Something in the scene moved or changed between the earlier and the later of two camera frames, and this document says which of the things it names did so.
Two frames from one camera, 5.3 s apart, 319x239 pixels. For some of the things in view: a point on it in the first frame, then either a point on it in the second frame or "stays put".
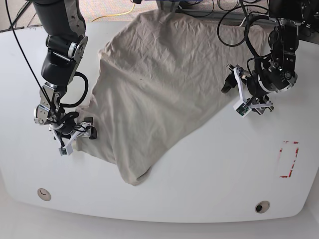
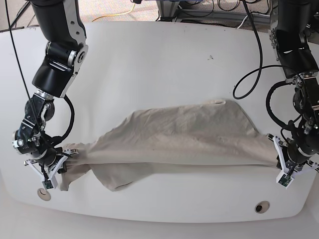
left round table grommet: [44, 194] stays put
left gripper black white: [66, 133] → [48, 173]
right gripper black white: [258, 104] → [290, 167]
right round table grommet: [262, 206] stays put
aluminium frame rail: [231, 17] stays put
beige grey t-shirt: [160, 72] → [208, 132]
